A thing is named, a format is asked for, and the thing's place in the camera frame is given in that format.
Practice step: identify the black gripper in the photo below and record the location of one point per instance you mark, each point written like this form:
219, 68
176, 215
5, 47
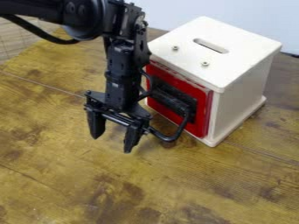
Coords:
125, 60

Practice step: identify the black metal drawer handle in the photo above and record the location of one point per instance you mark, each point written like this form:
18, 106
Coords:
173, 102

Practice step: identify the red drawer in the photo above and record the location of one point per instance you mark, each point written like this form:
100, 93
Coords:
169, 83

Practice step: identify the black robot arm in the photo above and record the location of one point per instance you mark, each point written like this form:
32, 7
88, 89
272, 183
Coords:
69, 21

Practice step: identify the white wooden box cabinet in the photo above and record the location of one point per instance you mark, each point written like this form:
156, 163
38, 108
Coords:
217, 64

